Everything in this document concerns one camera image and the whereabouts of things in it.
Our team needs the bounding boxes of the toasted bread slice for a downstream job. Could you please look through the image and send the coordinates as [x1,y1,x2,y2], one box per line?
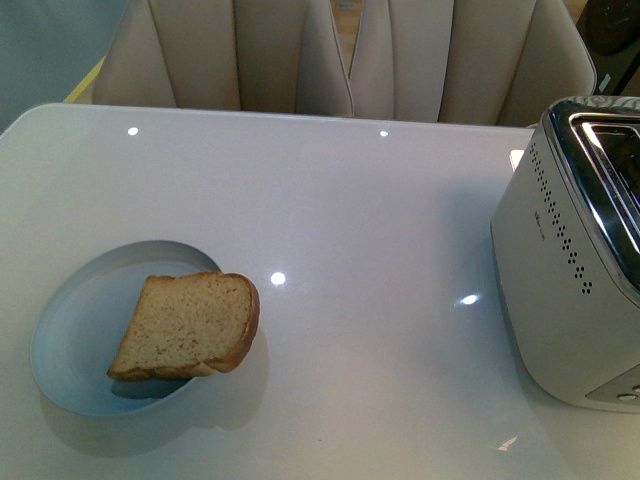
[107,271,260,382]

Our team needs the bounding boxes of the beige chair left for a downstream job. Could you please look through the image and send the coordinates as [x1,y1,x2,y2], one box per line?
[93,1,354,117]

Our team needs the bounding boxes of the white chrome two-slot toaster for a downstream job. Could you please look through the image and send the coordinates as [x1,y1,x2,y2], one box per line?
[490,96,639,413]

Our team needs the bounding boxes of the beige chair right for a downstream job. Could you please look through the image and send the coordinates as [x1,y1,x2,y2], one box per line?
[350,1,596,127]

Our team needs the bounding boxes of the beige chair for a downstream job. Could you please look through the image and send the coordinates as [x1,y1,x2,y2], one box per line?
[350,1,596,127]
[93,1,354,117]

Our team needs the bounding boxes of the light blue round plate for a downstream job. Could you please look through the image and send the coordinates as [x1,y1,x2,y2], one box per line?
[30,240,217,417]

